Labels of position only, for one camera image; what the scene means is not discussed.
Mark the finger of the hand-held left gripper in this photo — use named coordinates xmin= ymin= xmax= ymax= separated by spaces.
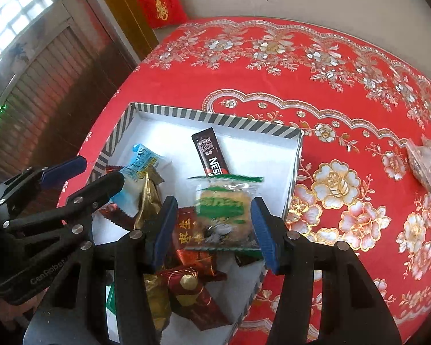
xmin=0 ymin=156 xmax=88 ymax=209
xmin=3 ymin=170 xmax=125 ymax=232

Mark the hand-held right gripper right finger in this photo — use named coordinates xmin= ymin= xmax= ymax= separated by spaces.
xmin=251 ymin=197 xmax=403 ymax=345

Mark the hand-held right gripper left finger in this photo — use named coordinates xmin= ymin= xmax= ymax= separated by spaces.
xmin=23 ymin=196 xmax=178 ymax=345

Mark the gold foil snack packet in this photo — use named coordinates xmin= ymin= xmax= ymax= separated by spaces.
xmin=134 ymin=170 xmax=173 ymax=335

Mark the green clear biscuit packet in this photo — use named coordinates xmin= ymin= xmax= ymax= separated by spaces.
xmin=184 ymin=174 xmax=264 ymax=252

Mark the striped cardboard box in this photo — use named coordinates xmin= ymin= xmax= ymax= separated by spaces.
xmin=87 ymin=102 xmax=304 ymax=345

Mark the red snack packet gold print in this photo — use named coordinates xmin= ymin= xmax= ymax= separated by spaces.
xmin=165 ymin=206 xmax=228 ymax=284

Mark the small dark brown packet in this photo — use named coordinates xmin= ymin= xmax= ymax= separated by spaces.
xmin=235 ymin=251 xmax=263 ymax=267

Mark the dark brown zigzag snack packet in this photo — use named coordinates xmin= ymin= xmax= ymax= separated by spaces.
xmin=100 ymin=201 xmax=135 ymax=231

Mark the light blue white snack packet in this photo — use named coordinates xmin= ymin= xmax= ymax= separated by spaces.
xmin=109 ymin=144 xmax=166 ymax=220

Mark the brown wooden door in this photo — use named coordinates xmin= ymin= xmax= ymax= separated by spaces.
xmin=0 ymin=7 xmax=137 ymax=205

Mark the dark red packet gold circle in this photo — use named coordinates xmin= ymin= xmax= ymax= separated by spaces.
xmin=158 ymin=266 xmax=231 ymax=331

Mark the green snack packet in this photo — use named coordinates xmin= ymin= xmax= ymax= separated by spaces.
xmin=106 ymin=284 xmax=118 ymax=311

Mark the black coffee stick packet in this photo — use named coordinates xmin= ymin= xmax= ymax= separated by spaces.
xmin=191 ymin=127 xmax=230 ymax=177

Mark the red floral tablecloth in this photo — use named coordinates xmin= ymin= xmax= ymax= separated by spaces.
xmin=57 ymin=16 xmax=431 ymax=345

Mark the window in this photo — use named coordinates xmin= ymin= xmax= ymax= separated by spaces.
xmin=0 ymin=0 xmax=54 ymax=76

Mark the clear plastic snack packet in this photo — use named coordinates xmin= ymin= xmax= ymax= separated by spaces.
xmin=406 ymin=135 xmax=431 ymax=198

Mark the golden wooden door frame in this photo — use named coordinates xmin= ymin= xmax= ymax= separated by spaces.
xmin=88 ymin=0 xmax=159 ymax=62

